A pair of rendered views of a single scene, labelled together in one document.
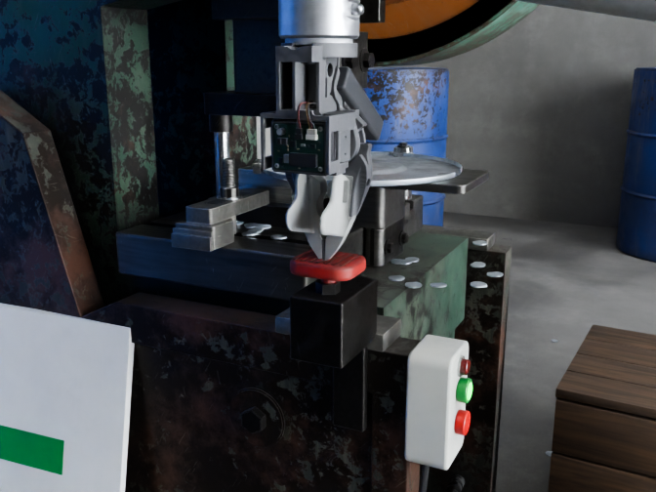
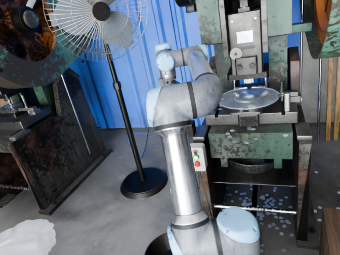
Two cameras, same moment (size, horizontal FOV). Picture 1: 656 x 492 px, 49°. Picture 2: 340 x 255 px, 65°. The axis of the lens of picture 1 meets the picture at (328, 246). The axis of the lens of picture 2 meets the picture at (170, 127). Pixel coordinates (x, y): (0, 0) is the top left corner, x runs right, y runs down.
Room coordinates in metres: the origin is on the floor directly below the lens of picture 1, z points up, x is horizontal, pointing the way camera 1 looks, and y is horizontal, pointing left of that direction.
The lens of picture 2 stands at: (0.60, -1.26, 1.28)
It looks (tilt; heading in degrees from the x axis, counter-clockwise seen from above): 25 degrees down; 87
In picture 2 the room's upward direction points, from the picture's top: 12 degrees counter-clockwise
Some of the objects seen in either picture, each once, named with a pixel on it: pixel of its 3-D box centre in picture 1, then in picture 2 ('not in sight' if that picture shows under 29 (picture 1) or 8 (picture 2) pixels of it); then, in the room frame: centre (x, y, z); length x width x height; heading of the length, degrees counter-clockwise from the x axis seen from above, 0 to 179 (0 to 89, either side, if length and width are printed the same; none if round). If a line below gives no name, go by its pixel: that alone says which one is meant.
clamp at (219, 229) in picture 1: (225, 197); not in sight; (0.97, 0.14, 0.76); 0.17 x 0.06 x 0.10; 154
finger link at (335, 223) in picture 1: (331, 220); not in sight; (0.69, 0.00, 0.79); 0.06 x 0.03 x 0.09; 154
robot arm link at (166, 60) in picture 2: not in sight; (169, 59); (0.71, -0.09, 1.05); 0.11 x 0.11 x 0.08; 84
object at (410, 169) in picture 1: (361, 166); (247, 97); (1.06, -0.05, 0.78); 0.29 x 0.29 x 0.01
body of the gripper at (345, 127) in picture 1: (315, 109); (169, 88); (0.70, 0.01, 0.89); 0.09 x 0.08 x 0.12; 154
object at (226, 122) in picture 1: (282, 109); (248, 74); (1.12, 0.07, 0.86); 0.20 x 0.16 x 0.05; 154
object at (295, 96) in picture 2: not in sight; (284, 91); (1.27, -0.01, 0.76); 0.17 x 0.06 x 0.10; 154
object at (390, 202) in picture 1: (391, 214); (248, 113); (1.04, -0.09, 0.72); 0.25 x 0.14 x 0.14; 64
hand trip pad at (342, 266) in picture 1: (328, 292); not in sight; (0.72, 0.00, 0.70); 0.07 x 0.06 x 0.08; 64
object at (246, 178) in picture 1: (289, 178); not in sight; (1.12, 0.06, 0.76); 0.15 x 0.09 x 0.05; 154
